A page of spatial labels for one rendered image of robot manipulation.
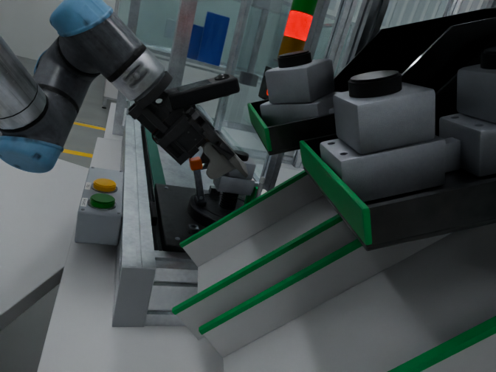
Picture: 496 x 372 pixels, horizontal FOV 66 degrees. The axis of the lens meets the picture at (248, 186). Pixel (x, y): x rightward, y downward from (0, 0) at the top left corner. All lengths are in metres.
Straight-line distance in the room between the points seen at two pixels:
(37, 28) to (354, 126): 8.99
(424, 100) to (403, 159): 0.03
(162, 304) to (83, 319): 0.11
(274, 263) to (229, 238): 0.14
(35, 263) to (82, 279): 0.08
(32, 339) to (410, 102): 1.74
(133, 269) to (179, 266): 0.06
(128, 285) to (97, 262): 0.18
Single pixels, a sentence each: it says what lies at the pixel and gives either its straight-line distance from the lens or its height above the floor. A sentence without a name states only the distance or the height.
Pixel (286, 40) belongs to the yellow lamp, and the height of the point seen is 1.30.
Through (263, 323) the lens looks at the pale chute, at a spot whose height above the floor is 1.04.
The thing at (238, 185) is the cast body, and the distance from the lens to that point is 0.67.
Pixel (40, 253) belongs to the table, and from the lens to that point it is 0.75.
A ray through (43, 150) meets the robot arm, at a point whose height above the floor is 1.07.
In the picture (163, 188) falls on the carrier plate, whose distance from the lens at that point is 0.78.
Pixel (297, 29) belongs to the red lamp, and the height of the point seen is 1.33.
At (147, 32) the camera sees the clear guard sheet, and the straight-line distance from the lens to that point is 1.95.
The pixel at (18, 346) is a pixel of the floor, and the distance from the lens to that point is 1.83.
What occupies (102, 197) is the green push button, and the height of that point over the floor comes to 0.97.
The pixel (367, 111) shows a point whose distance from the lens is 0.22.
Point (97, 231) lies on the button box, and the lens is 0.69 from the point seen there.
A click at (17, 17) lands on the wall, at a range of 9.26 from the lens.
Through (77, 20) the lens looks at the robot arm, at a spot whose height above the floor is 1.24.
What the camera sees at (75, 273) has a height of 0.86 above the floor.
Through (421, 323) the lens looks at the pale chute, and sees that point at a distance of 0.33.
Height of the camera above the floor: 1.26
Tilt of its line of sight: 19 degrees down
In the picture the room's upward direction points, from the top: 15 degrees clockwise
